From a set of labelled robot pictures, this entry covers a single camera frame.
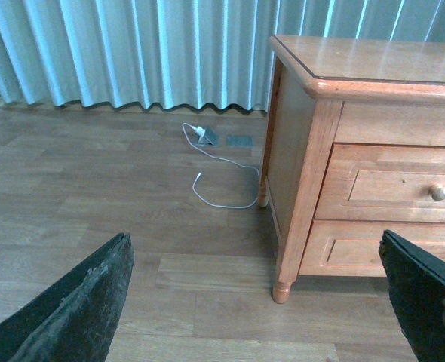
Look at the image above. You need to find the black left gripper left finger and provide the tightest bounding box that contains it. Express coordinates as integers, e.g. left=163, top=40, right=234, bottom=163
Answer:
left=0, top=233, right=134, bottom=361

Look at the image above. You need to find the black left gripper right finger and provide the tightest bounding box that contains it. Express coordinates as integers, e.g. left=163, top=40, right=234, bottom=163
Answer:
left=379, top=230, right=445, bottom=361

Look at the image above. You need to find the wooden drawer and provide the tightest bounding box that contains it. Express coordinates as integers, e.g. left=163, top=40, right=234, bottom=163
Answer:
left=299, top=220, right=445, bottom=277
left=315, top=144, right=445, bottom=223

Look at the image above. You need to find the upper drawer round knob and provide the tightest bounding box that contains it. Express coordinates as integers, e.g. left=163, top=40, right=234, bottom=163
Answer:
left=429, top=184, right=445, bottom=201

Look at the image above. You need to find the light wooden nightstand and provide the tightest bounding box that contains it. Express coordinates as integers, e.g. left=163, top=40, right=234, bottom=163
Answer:
left=258, top=35, right=445, bottom=303

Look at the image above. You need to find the open metal floor socket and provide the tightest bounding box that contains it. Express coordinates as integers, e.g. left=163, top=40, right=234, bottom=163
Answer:
left=194, top=127, right=219, bottom=146

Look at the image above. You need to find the closed metal floor socket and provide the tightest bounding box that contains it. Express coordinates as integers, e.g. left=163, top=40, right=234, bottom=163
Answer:
left=226, top=135, right=253, bottom=148

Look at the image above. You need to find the pale green pleated curtain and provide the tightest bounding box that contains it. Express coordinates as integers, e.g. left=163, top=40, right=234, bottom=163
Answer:
left=0, top=1, right=445, bottom=109

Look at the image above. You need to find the white floor charging cable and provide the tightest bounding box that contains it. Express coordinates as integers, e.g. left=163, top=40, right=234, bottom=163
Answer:
left=181, top=122, right=262, bottom=210

